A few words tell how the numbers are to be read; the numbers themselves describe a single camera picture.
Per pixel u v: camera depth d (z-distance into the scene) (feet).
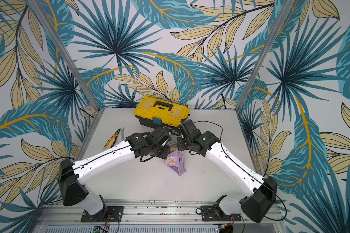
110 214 2.35
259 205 1.23
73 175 1.36
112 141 3.30
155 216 2.40
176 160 2.50
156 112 3.13
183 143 2.18
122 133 3.46
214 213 2.17
